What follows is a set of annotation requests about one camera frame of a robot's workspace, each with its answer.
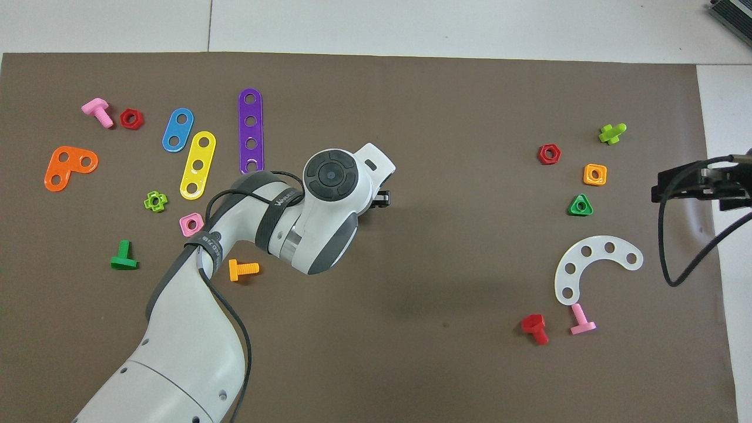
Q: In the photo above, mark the pink square nut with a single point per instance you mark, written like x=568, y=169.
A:
x=183, y=226

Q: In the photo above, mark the lime green cross-head bolt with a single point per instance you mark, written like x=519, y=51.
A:
x=611, y=135

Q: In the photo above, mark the orange plastic bolt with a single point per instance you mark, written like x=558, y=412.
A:
x=235, y=270

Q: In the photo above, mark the purple four-hole plate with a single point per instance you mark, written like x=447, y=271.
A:
x=251, y=132

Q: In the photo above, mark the orange square nut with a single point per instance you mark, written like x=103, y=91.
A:
x=587, y=175

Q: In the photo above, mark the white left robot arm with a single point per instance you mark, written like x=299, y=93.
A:
x=194, y=352

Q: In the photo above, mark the white curved five-hole plate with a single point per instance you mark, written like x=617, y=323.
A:
x=598, y=249

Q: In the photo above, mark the grey ribbed device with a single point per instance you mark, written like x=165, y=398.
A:
x=734, y=14

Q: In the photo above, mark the yellow three-hole plate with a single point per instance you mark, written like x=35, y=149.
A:
x=201, y=154

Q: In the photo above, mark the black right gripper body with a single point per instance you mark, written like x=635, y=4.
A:
x=725, y=182

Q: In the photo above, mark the lime green cross nut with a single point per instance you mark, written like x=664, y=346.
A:
x=163, y=201

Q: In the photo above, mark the brown table mat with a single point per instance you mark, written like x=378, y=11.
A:
x=411, y=352

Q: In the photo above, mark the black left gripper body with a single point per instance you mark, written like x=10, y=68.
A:
x=382, y=200

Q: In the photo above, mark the green plastic bolt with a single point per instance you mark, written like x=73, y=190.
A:
x=123, y=261

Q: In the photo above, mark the blue two-hole plate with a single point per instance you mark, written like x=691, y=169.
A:
x=178, y=130

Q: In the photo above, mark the orange three-hole corner plate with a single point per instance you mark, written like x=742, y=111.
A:
x=73, y=160

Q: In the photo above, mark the green triangle nut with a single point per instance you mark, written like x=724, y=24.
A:
x=573, y=210

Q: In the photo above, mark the pink plastic bolt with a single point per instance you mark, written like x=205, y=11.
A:
x=581, y=323
x=97, y=108

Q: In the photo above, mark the red hexagon nut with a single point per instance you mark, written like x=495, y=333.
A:
x=541, y=154
x=124, y=119

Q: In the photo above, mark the red plastic bolt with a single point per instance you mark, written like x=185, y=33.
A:
x=533, y=323

